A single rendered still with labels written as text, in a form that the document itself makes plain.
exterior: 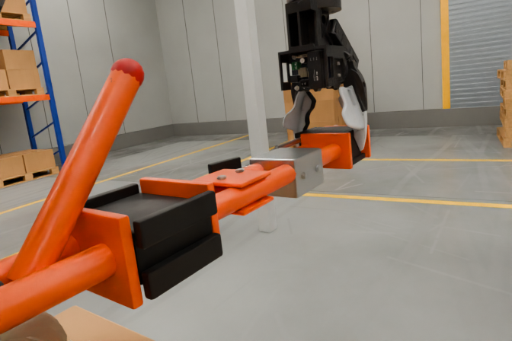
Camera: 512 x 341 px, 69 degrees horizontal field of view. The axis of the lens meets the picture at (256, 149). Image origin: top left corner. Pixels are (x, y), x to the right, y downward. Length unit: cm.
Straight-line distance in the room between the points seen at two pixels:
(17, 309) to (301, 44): 40
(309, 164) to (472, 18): 883
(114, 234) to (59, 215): 3
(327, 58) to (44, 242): 37
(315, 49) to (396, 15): 899
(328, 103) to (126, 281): 679
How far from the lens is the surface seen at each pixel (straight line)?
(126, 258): 24
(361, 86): 53
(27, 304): 23
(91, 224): 26
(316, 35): 51
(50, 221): 25
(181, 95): 1234
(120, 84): 27
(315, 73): 49
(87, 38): 1103
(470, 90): 916
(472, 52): 916
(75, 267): 24
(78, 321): 48
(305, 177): 42
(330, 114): 699
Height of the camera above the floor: 130
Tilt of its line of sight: 9 degrees down
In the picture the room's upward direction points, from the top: 6 degrees counter-clockwise
